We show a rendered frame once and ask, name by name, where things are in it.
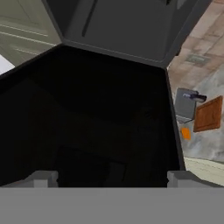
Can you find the cream cupboard front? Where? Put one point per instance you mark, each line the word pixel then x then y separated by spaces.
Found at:
pixel 207 169

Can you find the brown wooden cutting board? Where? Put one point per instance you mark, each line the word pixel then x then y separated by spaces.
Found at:
pixel 208 114

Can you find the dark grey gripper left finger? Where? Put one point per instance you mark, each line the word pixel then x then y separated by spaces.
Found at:
pixel 43 178

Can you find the orange cheese wedge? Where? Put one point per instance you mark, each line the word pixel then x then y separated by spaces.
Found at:
pixel 185 133

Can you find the black microwave door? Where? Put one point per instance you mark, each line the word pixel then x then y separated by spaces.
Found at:
pixel 87 116

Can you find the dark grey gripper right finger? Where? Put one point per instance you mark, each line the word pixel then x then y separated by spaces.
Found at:
pixel 180 178

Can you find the pale cupboard run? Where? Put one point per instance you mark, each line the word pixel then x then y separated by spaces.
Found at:
pixel 23 29

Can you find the grey wall socket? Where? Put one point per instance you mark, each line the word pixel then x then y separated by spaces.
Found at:
pixel 197 58

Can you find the black and grey microwave oven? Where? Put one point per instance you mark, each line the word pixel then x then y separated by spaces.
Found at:
pixel 122 32

